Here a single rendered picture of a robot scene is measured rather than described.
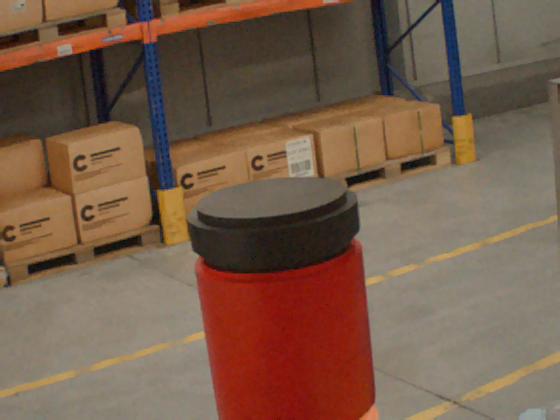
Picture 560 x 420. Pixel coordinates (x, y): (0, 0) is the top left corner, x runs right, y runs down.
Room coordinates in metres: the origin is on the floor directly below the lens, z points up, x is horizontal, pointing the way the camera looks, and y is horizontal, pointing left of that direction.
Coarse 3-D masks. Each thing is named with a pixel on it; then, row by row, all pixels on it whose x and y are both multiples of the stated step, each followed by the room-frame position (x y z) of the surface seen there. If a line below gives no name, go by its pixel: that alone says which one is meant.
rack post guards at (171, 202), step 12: (456, 120) 9.81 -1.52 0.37; (468, 120) 9.85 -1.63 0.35; (456, 132) 9.82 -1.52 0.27; (468, 132) 9.84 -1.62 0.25; (456, 144) 9.84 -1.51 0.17; (468, 144) 9.84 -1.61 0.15; (456, 156) 9.85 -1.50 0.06; (468, 156) 9.83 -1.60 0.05; (168, 192) 8.46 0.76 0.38; (180, 192) 8.51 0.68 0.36; (168, 204) 8.46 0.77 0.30; (180, 204) 8.50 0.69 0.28; (168, 216) 8.45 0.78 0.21; (180, 216) 8.50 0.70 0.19; (168, 228) 8.46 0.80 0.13; (180, 228) 8.49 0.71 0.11; (168, 240) 8.46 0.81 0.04; (180, 240) 8.48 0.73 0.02
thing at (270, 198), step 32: (224, 192) 0.36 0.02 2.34; (256, 192) 0.36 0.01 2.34; (288, 192) 0.35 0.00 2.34; (320, 192) 0.35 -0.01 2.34; (352, 192) 0.36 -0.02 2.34; (192, 224) 0.34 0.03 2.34; (224, 224) 0.33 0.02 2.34; (256, 224) 0.33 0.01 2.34; (288, 224) 0.33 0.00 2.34; (320, 224) 0.33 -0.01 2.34; (352, 224) 0.34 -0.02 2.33; (224, 256) 0.33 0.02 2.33; (256, 256) 0.33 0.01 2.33; (288, 256) 0.33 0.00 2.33; (320, 256) 0.33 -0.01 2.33
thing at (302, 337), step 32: (352, 256) 0.34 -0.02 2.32; (224, 288) 0.33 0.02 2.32; (256, 288) 0.33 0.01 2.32; (288, 288) 0.33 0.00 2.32; (320, 288) 0.33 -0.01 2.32; (352, 288) 0.34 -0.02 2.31; (224, 320) 0.33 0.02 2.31; (256, 320) 0.33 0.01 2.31; (288, 320) 0.33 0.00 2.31; (320, 320) 0.33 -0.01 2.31; (352, 320) 0.34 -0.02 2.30; (224, 352) 0.34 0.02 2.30; (256, 352) 0.33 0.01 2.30; (288, 352) 0.33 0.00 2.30; (320, 352) 0.33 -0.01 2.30; (352, 352) 0.33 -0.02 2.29; (224, 384) 0.34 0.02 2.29; (256, 384) 0.33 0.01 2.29; (288, 384) 0.33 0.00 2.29; (320, 384) 0.33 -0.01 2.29; (352, 384) 0.33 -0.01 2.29; (224, 416) 0.34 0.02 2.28; (256, 416) 0.33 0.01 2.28; (288, 416) 0.33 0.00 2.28; (320, 416) 0.33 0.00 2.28; (352, 416) 0.33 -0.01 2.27
